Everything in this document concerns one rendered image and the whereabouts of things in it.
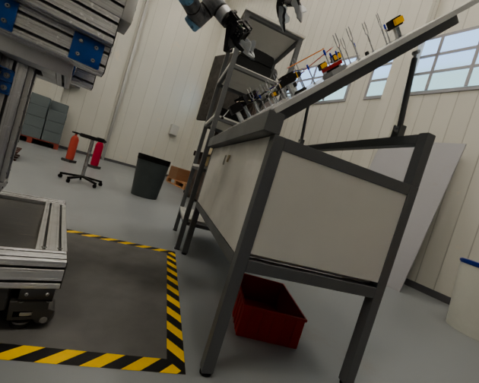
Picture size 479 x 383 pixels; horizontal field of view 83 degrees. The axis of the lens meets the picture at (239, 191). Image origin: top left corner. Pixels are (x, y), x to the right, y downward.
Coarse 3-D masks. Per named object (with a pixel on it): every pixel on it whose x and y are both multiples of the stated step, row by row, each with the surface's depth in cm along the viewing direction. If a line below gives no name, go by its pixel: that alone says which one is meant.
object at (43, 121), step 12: (36, 96) 667; (36, 108) 671; (48, 108) 686; (60, 108) 730; (24, 120) 664; (36, 120) 676; (48, 120) 688; (60, 120) 702; (24, 132) 668; (36, 132) 681; (48, 132) 693; (60, 132) 708
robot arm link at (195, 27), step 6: (204, 6) 122; (198, 12) 119; (204, 12) 123; (210, 12) 123; (186, 18) 123; (192, 18) 121; (198, 18) 122; (204, 18) 124; (210, 18) 126; (192, 24) 124; (198, 24) 125; (204, 24) 128; (192, 30) 128
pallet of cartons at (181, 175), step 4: (172, 168) 768; (176, 168) 741; (180, 168) 766; (172, 172) 762; (176, 172) 735; (180, 172) 736; (184, 172) 742; (188, 172) 748; (168, 176) 775; (172, 176) 754; (176, 176) 732; (180, 176) 738; (184, 176) 744; (188, 176) 751; (168, 180) 777; (176, 180) 725; (180, 180) 741; (184, 180) 747; (176, 184) 730; (180, 184) 797; (184, 184) 683; (184, 188) 681
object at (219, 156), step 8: (216, 152) 176; (224, 152) 149; (216, 160) 167; (224, 160) 142; (208, 168) 187; (216, 168) 160; (208, 176) 177; (216, 176) 152; (208, 184) 169; (216, 184) 146; (200, 192) 192; (208, 192) 161; (216, 192) 140; (200, 200) 183; (208, 200) 154; (208, 208) 148; (208, 216) 142
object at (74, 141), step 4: (76, 132) 528; (72, 136) 528; (76, 136) 530; (72, 140) 526; (76, 140) 529; (72, 144) 527; (76, 144) 531; (68, 148) 527; (72, 148) 528; (76, 148) 535; (68, 152) 527; (72, 152) 529; (68, 156) 527; (72, 156) 531; (64, 160) 526; (68, 160) 524; (72, 160) 532
